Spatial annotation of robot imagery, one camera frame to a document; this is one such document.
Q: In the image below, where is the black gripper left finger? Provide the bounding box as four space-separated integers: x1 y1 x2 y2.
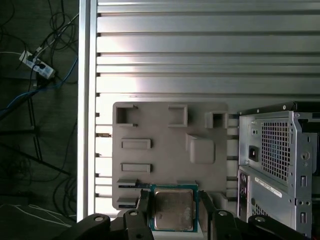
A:
53 189 153 240

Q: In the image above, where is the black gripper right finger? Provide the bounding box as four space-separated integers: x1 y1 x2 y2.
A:
199 190 308 240

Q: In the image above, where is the silver green CPU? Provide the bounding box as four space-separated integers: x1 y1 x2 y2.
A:
149 184 199 232

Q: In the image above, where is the black metal PC case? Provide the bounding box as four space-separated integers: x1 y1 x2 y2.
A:
237 101 320 240

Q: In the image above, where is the grey plastic parts rack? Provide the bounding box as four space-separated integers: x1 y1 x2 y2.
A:
112 101 230 211

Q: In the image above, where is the grey power supply unit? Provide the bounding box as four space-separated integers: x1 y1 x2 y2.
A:
247 117 296 186

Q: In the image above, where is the white power strip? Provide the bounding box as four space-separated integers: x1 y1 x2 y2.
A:
19 49 56 81

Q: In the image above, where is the black metal floor frame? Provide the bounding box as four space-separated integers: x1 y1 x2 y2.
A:
0 97 72 176

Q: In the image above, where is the blue floor cable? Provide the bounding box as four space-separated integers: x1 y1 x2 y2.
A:
0 56 79 113

